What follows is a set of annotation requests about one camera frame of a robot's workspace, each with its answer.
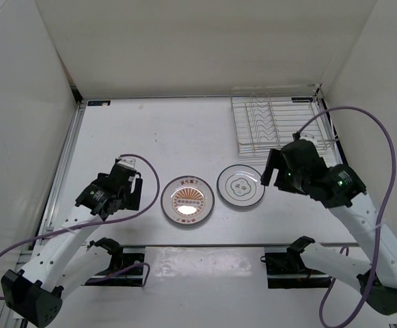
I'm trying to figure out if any glass plate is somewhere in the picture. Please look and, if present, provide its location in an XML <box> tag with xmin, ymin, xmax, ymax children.
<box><xmin>216</xmin><ymin>164</ymin><xmax>265</xmax><ymax>208</ymax></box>

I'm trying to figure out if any orange sunburst plate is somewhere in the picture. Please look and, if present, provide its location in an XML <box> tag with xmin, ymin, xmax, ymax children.
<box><xmin>161</xmin><ymin>176</ymin><xmax>215</xmax><ymax>227</ymax></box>

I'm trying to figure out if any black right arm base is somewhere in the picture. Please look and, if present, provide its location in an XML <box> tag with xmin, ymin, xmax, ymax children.
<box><xmin>260</xmin><ymin>253</ymin><xmax>331</xmax><ymax>289</ymax></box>

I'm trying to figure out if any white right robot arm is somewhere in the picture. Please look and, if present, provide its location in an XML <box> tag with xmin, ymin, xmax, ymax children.
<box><xmin>260</xmin><ymin>139</ymin><xmax>397</xmax><ymax>315</ymax></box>

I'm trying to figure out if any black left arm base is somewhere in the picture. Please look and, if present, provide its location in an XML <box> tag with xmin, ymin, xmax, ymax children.
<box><xmin>85</xmin><ymin>247</ymin><xmax>147</xmax><ymax>288</ymax></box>

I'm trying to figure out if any blue label sticker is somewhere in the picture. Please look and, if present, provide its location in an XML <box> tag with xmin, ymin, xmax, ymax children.
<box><xmin>87</xmin><ymin>100</ymin><xmax>111</xmax><ymax>107</ymax></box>

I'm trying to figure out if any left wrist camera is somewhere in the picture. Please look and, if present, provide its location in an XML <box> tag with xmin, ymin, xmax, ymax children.
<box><xmin>115</xmin><ymin>156</ymin><xmax>136</xmax><ymax>169</ymax></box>

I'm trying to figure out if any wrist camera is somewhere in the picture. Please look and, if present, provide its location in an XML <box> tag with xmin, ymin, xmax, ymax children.
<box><xmin>115</xmin><ymin>156</ymin><xmax>136</xmax><ymax>169</ymax></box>
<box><xmin>292</xmin><ymin>132</ymin><xmax>318</xmax><ymax>145</ymax></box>

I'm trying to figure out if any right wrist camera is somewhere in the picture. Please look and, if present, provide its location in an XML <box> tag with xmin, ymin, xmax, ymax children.
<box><xmin>292</xmin><ymin>132</ymin><xmax>318</xmax><ymax>145</ymax></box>

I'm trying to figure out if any wire dish rack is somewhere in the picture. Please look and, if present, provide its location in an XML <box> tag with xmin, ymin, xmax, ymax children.
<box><xmin>230</xmin><ymin>94</ymin><xmax>324</xmax><ymax>165</ymax></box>

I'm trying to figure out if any aluminium table rail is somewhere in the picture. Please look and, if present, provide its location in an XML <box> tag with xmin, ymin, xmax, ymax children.
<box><xmin>36</xmin><ymin>100</ymin><xmax>86</xmax><ymax>236</ymax></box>

